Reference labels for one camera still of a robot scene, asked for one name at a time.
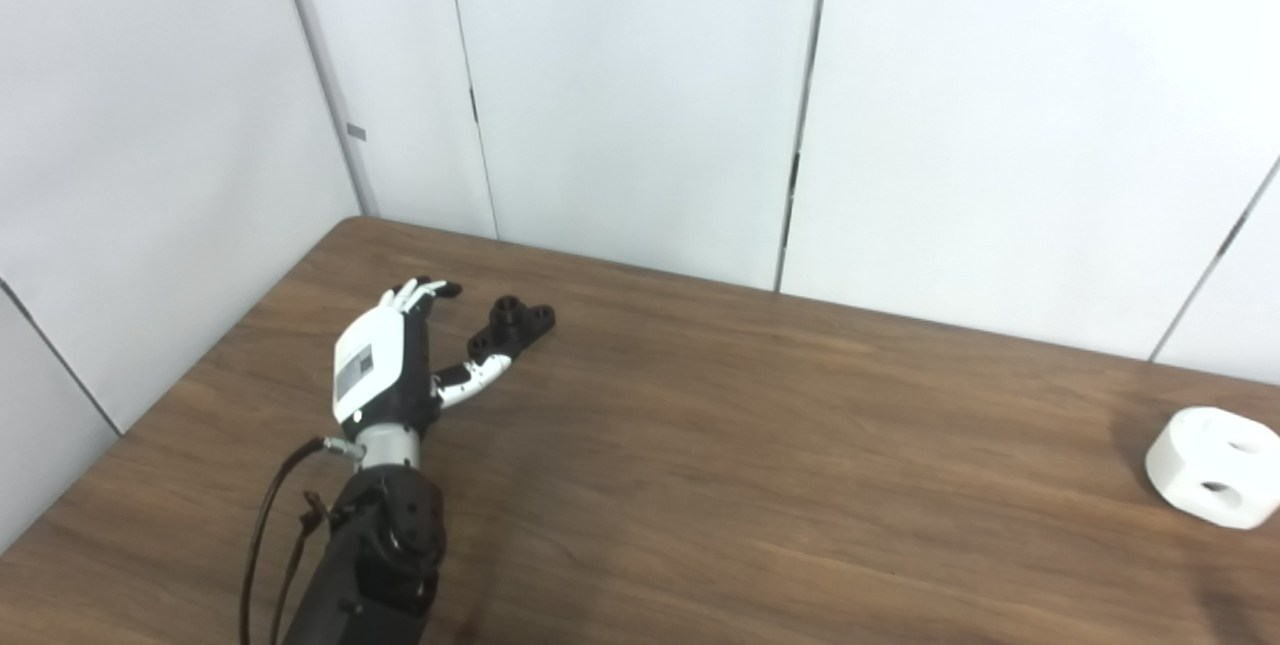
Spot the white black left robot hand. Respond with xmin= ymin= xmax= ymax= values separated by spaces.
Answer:
xmin=332 ymin=277 xmax=516 ymax=436

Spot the black flanged holder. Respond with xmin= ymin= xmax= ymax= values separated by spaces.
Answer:
xmin=466 ymin=295 xmax=557 ymax=364

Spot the round white piece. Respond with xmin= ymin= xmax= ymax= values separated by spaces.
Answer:
xmin=1145 ymin=407 xmax=1280 ymax=530

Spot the thin left wrist wire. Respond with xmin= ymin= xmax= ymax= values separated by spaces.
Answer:
xmin=270 ymin=491 xmax=333 ymax=645

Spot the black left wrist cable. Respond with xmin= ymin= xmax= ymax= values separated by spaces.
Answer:
xmin=238 ymin=437 xmax=366 ymax=645

